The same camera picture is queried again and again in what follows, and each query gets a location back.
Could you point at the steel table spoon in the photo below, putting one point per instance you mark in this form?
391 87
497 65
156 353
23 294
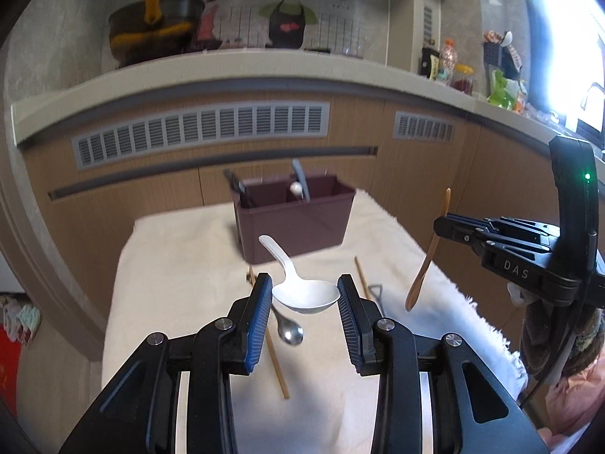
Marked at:
290 332

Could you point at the green plastic bag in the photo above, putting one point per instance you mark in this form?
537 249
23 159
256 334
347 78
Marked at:
506 93

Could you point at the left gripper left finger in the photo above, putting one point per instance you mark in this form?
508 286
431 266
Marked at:
250 316

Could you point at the red-filled glass jar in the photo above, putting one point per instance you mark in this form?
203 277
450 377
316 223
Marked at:
463 79

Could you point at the short grey vent grille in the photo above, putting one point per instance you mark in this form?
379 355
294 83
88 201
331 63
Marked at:
408 126

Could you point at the gloved right hand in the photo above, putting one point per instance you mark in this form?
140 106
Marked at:
557 342

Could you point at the white towel mat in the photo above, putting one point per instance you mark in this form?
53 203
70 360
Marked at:
180 270

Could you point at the maroon plastic utensil holder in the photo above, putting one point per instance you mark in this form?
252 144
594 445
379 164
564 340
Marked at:
298 226

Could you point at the light blue plastic spoon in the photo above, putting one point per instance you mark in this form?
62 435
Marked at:
300 177

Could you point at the white ball-end scoop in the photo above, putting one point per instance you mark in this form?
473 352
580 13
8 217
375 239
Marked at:
297 190

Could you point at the dark-handled table knife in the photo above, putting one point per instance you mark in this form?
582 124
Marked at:
239 188

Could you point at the red box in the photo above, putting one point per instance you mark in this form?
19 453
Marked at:
9 368

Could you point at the black cooking pot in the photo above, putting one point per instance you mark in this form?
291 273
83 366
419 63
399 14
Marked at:
133 40

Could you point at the wooden spoon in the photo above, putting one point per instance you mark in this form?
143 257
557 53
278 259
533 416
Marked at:
416 287

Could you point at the white ceramic soup spoon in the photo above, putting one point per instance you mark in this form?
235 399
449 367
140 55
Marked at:
303 296

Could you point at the dark sauce bottle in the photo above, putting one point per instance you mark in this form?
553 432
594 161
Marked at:
429 60

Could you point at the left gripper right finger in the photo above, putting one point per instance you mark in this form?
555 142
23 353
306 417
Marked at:
357 315

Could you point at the metal shovel-handle utensil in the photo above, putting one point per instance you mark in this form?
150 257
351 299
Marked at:
376 292

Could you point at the wooden chopstick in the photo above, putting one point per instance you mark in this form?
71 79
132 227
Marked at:
367 293
251 278

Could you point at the long grey vent grille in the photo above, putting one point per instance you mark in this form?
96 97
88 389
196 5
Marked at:
201 126

